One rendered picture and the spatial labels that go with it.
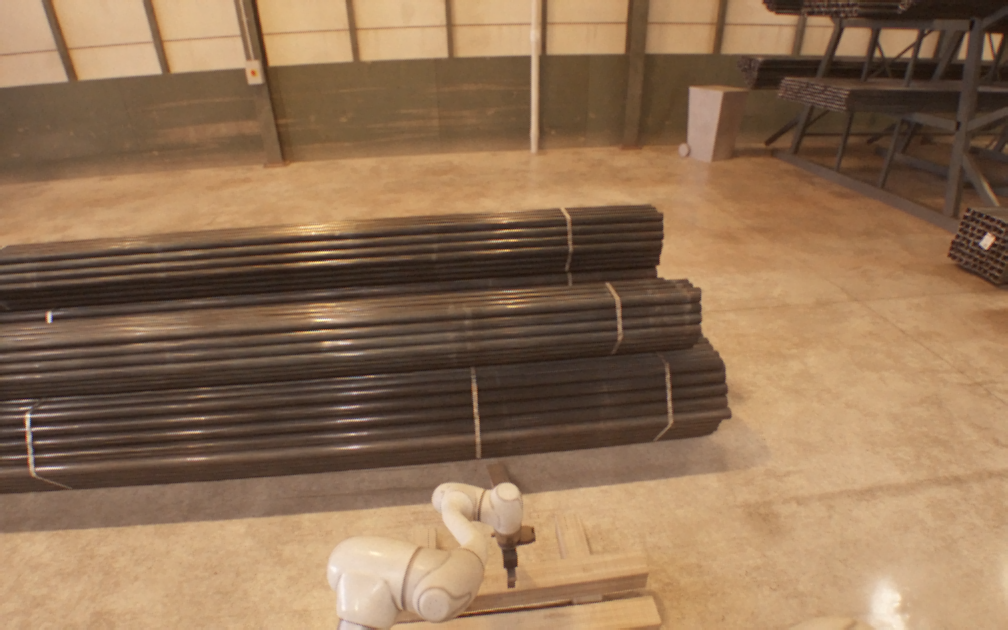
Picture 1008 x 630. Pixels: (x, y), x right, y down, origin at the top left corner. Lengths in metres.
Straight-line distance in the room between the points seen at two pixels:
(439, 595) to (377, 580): 0.14
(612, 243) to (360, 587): 2.01
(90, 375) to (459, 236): 1.74
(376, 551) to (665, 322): 1.67
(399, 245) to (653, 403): 1.44
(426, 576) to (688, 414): 1.72
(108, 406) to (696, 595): 2.60
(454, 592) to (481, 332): 1.33
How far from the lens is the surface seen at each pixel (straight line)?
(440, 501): 1.72
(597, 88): 9.41
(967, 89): 7.24
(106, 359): 2.71
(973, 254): 5.90
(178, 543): 2.75
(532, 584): 2.00
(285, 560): 2.48
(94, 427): 2.86
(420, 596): 1.14
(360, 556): 1.21
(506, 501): 1.63
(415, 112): 9.10
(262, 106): 9.32
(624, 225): 2.71
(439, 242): 2.58
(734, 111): 8.93
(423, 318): 2.24
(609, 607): 1.98
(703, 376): 2.59
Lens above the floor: 1.89
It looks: 30 degrees down
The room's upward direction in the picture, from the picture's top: 1 degrees counter-clockwise
